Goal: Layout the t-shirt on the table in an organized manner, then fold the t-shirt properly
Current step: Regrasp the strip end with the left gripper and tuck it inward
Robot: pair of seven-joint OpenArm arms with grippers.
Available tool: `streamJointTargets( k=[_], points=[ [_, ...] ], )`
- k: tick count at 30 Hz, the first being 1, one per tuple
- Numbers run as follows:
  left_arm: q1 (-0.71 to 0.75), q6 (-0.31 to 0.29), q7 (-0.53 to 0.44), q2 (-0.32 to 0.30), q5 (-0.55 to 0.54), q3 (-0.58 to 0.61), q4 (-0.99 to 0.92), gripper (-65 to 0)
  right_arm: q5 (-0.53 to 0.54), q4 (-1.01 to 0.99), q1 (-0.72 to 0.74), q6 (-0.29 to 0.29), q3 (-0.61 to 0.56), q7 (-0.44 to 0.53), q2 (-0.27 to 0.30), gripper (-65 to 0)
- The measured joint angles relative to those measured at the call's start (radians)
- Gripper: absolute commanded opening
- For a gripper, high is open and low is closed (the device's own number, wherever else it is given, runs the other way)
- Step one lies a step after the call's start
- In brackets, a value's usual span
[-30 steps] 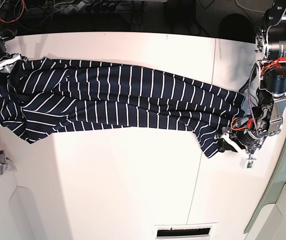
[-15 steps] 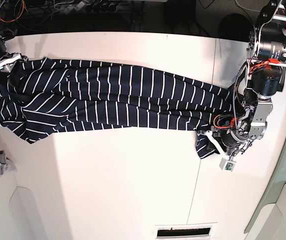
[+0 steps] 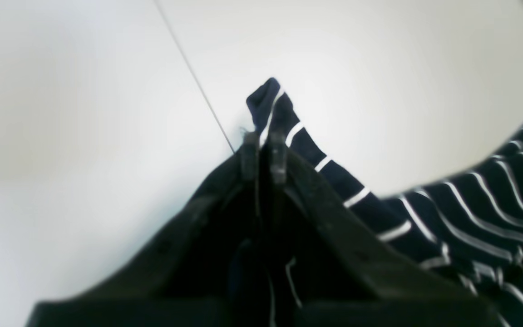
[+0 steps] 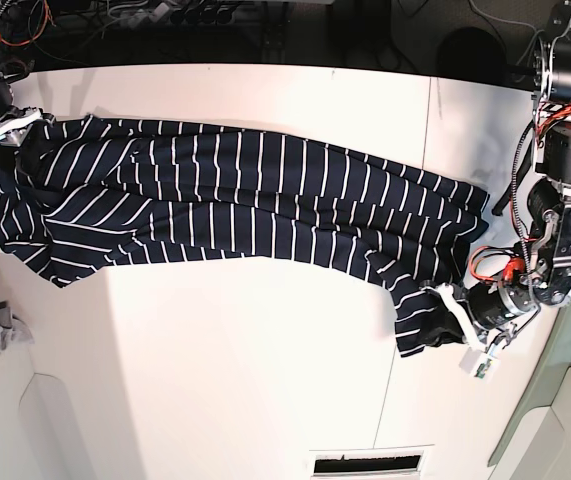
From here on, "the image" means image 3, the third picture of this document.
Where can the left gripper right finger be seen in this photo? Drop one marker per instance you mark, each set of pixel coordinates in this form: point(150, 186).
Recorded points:
point(333, 271)

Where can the navy white striped t-shirt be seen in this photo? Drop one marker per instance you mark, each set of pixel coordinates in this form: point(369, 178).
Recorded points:
point(467, 227)

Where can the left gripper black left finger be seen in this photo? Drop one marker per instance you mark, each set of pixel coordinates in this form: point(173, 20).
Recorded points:
point(185, 276)

